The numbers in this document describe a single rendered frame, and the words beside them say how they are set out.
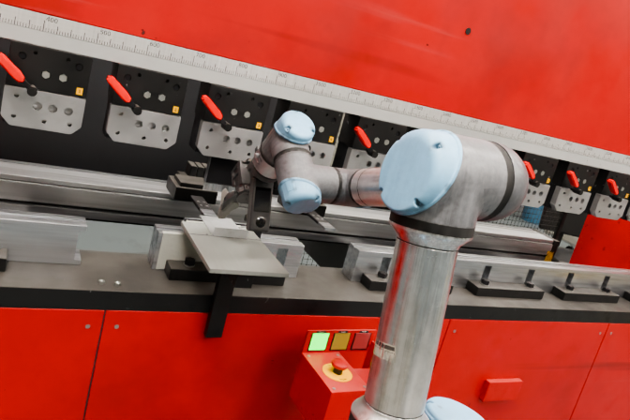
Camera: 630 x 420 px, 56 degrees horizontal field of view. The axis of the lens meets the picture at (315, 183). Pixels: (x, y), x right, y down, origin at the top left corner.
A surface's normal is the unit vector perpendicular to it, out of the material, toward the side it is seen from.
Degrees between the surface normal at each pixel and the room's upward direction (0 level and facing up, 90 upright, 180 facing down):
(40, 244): 90
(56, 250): 90
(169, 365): 90
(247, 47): 90
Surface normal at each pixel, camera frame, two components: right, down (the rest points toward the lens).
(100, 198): 0.41, 0.31
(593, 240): -0.87, -0.13
